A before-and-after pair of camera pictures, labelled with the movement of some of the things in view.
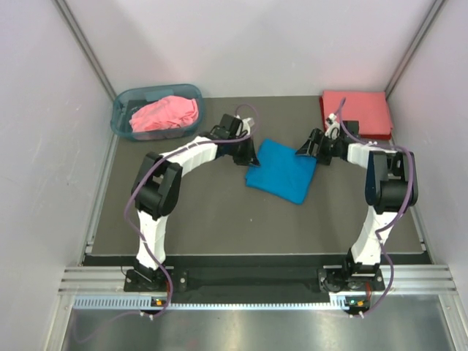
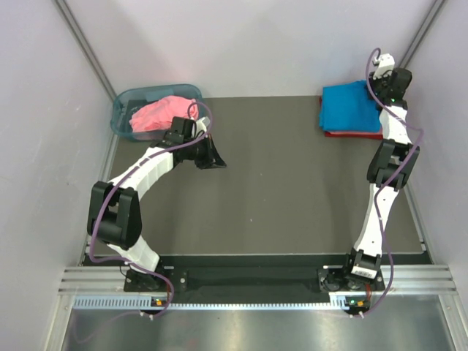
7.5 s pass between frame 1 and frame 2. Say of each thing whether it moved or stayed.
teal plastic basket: stayed
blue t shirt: moved
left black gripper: moved
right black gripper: moved
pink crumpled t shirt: stayed
